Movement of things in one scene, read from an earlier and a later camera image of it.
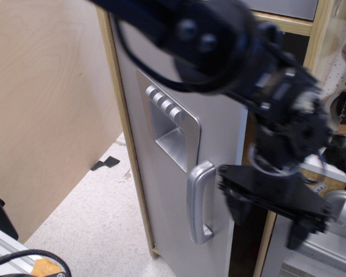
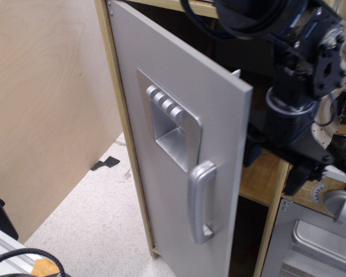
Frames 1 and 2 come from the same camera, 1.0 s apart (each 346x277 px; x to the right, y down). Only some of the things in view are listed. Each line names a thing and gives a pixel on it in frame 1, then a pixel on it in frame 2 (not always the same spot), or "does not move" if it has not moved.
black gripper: (288, 193) to (293, 138)
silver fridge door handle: (199, 234) does not move
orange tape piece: (45, 267) does not move
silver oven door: (333, 253) does not move
